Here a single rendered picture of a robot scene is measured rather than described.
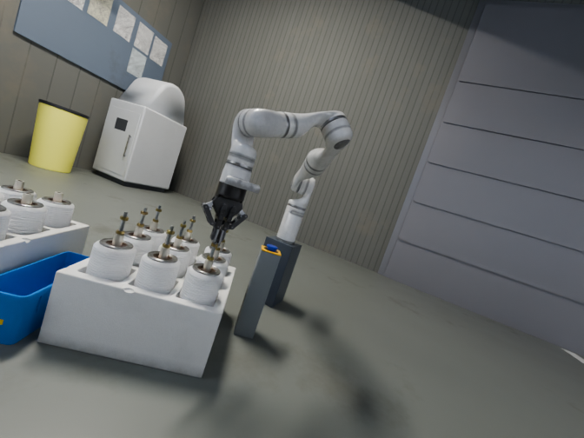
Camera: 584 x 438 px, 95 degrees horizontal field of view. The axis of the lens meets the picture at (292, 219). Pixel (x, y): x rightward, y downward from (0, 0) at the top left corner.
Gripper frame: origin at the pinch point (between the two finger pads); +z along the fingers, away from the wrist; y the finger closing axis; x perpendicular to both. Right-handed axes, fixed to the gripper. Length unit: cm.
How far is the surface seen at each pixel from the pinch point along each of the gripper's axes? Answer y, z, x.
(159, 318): 9.3, 22.1, 4.0
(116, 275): 19.6, 16.5, -6.1
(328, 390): -39, 35, 21
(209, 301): -1.4, 16.7, 4.5
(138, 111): 16, -52, -298
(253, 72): -102, -164, -317
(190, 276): 4.3, 11.5, 2.1
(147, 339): 10.5, 28.0, 3.4
